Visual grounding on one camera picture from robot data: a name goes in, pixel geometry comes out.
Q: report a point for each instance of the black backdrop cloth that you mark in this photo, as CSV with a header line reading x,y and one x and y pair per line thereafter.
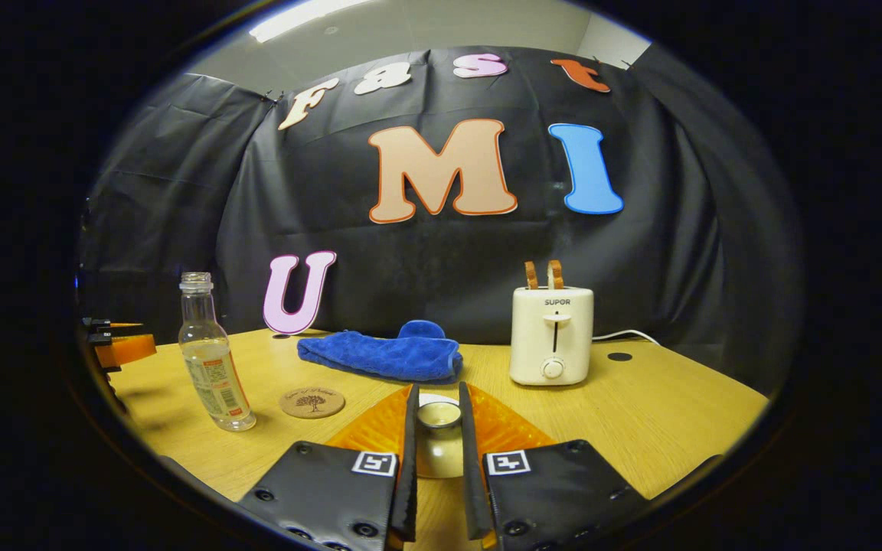
x,y
449,252

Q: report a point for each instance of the clear plastic water bottle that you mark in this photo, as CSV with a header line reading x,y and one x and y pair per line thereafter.
x,y
211,367

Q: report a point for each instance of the cream toaster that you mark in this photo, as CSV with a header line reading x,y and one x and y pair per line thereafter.
x,y
552,337

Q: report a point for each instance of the cream teacup lid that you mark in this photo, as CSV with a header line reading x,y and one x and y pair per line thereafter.
x,y
439,414

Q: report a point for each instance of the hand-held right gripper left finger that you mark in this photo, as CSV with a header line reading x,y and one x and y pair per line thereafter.
x,y
406,497

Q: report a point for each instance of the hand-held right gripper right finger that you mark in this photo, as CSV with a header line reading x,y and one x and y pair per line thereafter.
x,y
475,497

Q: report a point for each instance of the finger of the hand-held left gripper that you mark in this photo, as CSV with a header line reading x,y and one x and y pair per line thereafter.
x,y
127,350

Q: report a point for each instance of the toast slice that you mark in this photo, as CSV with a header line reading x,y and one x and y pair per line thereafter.
x,y
556,274
531,275

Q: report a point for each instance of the round cork coaster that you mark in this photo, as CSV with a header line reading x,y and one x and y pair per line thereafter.
x,y
312,402

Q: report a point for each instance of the cream ceramic teacup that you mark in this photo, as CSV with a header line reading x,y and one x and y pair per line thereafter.
x,y
439,467

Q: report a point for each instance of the blue towel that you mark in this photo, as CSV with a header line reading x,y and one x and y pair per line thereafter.
x,y
387,356

